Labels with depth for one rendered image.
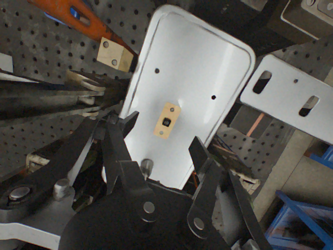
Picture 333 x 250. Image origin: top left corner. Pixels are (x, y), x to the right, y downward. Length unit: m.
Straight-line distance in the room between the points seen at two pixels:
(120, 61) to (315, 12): 0.28
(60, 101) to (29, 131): 0.73
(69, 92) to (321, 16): 0.35
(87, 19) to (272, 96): 0.35
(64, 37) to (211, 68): 0.61
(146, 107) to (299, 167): 2.09
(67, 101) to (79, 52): 0.49
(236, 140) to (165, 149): 0.47
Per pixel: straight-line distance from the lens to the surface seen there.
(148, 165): 0.31
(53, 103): 0.21
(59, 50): 0.76
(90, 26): 0.23
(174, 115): 0.27
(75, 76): 0.27
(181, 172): 0.35
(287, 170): 2.14
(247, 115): 0.35
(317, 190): 2.60
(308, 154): 2.10
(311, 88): 0.40
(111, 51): 0.23
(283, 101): 0.36
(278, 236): 2.59
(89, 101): 0.24
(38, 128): 0.89
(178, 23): 0.29
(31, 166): 0.37
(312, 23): 0.32
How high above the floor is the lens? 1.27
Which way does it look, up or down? 72 degrees down
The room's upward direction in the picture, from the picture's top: 176 degrees counter-clockwise
